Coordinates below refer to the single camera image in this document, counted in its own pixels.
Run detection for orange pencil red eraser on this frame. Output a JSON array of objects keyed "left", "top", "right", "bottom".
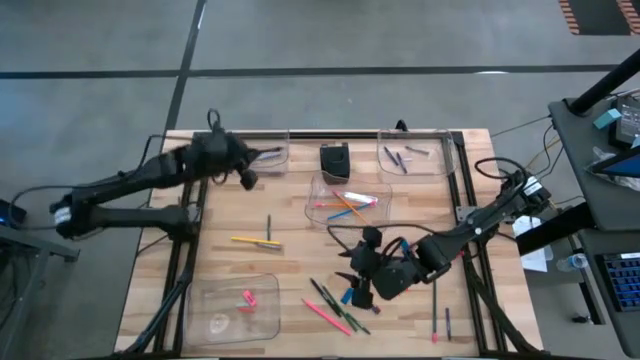
[{"left": 331, "top": 188, "right": 371, "bottom": 225}]

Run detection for white pink pencil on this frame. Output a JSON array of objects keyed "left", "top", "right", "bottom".
[{"left": 338, "top": 190, "right": 380, "bottom": 206}]

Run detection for black box blue light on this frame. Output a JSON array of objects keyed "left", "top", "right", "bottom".
[{"left": 0, "top": 198, "right": 30, "bottom": 230}]

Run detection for teal box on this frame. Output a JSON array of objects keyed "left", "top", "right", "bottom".
[{"left": 592, "top": 107, "right": 623, "bottom": 131}]

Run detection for black pole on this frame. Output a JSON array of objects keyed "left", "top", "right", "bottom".
[{"left": 568, "top": 48, "right": 640, "bottom": 117}]

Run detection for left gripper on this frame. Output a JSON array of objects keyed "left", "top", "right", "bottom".
[{"left": 192, "top": 130, "right": 282, "bottom": 192}]

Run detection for black aluminium table frame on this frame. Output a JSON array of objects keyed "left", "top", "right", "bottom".
[{"left": 117, "top": 128, "right": 546, "bottom": 357}]

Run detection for clear water bottle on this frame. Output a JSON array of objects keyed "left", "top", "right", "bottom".
[{"left": 555, "top": 252, "right": 591, "bottom": 274}]

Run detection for blue pencil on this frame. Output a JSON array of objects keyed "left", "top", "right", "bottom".
[{"left": 327, "top": 201, "right": 375, "bottom": 222}]

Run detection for white paper sheet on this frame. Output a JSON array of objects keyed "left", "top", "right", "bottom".
[{"left": 511, "top": 214, "right": 555, "bottom": 274}]

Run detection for dark tablet screen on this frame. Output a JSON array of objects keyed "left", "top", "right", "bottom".
[{"left": 588, "top": 143, "right": 640, "bottom": 180}]

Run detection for black keyboard blue keys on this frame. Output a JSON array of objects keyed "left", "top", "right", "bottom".
[{"left": 601, "top": 251, "right": 640, "bottom": 314}]

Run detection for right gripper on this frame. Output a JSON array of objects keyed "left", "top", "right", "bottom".
[{"left": 334, "top": 225, "right": 384, "bottom": 310}]

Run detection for green pencil red eraser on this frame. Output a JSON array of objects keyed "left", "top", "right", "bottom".
[{"left": 430, "top": 278, "right": 440, "bottom": 345}]

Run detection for grey metal stand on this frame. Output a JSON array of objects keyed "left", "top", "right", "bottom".
[{"left": 0, "top": 223, "right": 81, "bottom": 360}]

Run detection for dark green coloured pencil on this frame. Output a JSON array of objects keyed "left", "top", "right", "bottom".
[{"left": 309, "top": 277, "right": 359, "bottom": 333}]

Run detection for pink colored pencil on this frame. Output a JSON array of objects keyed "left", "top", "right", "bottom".
[{"left": 300, "top": 297, "right": 353, "bottom": 337}]

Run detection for grey side desk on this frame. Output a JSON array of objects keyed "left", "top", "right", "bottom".
[{"left": 547, "top": 97, "right": 640, "bottom": 360}]

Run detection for clear plastic bin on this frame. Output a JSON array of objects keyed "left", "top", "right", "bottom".
[
  {"left": 238, "top": 129, "right": 291, "bottom": 175},
  {"left": 376, "top": 128, "right": 457, "bottom": 177},
  {"left": 183, "top": 272, "right": 282, "bottom": 347},
  {"left": 304, "top": 171, "right": 395, "bottom": 230}
]

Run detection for black mat orange edges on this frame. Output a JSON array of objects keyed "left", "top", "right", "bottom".
[{"left": 558, "top": 0, "right": 640, "bottom": 36}]

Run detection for yellow pencil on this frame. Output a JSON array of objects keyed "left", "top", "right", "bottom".
[{"left": 230, "top": 236, "right": 282, "bottom": 247}]

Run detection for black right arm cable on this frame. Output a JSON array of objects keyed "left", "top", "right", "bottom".
[{"left": 327, "top": 223, "right": 454, "bottom": 254}]

